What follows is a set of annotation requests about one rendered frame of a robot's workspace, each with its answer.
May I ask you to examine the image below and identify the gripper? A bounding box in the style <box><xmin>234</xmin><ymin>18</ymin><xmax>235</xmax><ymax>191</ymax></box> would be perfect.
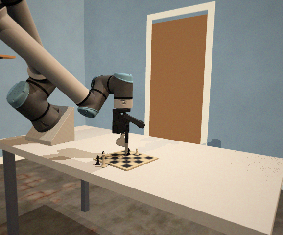
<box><xmin>112</xmin><ymin>108</ymin><xmax>131</xmax><ymax>155</ymax></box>

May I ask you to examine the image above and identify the black and cream chessboard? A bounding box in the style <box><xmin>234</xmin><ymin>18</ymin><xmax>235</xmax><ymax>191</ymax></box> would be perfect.
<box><xmin>105</xmin><ymin>149</ymin><xmax>159</xmax><ymax>171</ymax></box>

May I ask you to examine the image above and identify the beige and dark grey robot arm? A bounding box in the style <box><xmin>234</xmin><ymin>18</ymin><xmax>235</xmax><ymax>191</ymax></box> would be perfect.
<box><xmin>0</xmin><ymin>0</ymin><xmax>133</xmax><ymax>132</ymax></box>

